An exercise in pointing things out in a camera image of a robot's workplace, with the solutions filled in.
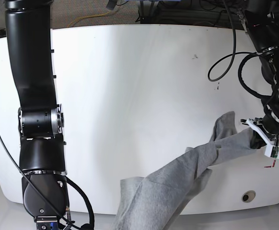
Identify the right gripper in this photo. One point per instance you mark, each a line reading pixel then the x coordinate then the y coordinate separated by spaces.
pixel 53 223

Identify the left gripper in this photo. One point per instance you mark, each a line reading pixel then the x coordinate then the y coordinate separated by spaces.
pixel 270 127

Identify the grey T-shirt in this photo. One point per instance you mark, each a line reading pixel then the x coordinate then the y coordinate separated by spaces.
pixel 154 202

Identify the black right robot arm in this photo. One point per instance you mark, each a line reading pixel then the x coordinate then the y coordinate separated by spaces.
pixel 40 118

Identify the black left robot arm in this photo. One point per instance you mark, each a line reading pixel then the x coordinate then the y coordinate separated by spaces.
pixel 259 22

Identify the red tape rectangle marker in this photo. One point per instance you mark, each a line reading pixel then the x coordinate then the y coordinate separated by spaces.
pixel 272 165

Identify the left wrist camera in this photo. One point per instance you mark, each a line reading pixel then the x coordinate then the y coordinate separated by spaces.
pixel 272 151

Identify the right table cable grommet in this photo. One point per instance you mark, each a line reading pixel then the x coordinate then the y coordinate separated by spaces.
pixel 248 196

